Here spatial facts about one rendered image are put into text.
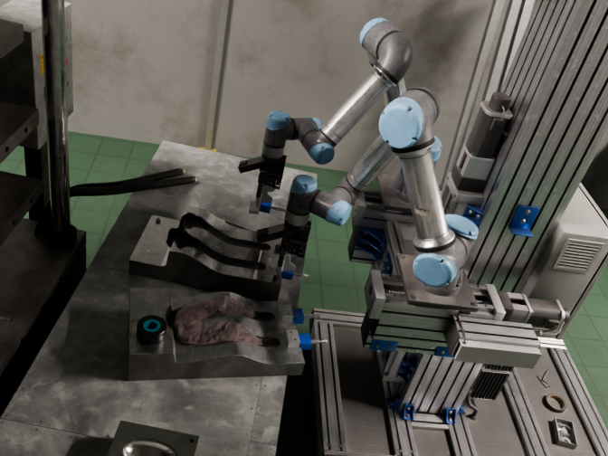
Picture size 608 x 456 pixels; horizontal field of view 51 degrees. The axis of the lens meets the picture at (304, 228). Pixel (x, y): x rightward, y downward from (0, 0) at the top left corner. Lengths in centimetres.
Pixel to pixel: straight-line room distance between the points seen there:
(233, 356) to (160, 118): 275
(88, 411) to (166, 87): 279
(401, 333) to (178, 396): 73
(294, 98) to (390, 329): 244
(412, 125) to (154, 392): 100
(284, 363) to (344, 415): 81
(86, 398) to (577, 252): 156
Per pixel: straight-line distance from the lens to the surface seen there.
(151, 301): 193
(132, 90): 430
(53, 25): 193
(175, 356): 184
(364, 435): 263
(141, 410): 182
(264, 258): 217
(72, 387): 187
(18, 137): 197
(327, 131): 208
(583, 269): 231
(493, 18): 388
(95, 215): 376
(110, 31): 418
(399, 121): 164
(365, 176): 193
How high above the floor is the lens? 226
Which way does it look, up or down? 36 degrees down
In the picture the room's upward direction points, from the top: 14 degrees clockwise
